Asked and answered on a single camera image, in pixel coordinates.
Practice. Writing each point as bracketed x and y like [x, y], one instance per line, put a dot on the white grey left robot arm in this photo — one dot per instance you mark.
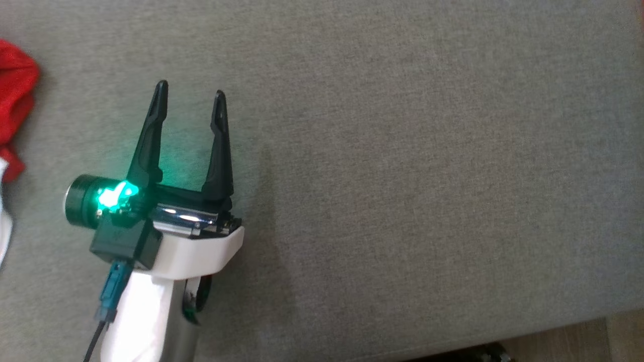
[141, 322]

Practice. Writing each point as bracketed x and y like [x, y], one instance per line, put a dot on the grey sofa seat cushion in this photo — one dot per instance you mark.
[402, 151]

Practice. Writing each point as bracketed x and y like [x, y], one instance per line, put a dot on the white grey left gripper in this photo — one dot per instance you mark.
[196, 246]

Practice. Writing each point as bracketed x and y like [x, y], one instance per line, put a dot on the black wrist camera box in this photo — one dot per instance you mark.
[126, 241]

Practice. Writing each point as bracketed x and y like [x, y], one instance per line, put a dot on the red and white garment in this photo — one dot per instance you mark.
[15, 90]

